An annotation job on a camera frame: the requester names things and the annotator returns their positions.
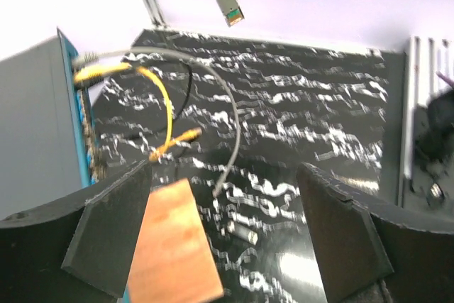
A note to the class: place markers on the wooden board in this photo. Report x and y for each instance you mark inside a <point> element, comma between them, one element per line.
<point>172,260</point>

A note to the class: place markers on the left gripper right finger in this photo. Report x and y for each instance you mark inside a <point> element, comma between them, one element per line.
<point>369,250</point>

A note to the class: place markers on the black marble pattern mat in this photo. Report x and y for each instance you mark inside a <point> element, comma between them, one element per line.
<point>282,105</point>

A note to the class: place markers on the teal network switch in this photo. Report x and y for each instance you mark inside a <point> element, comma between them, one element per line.
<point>48,145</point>

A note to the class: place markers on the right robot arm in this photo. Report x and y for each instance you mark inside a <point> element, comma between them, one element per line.
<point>440,122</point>

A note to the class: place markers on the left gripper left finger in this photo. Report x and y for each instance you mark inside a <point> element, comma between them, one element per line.
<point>78,248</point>

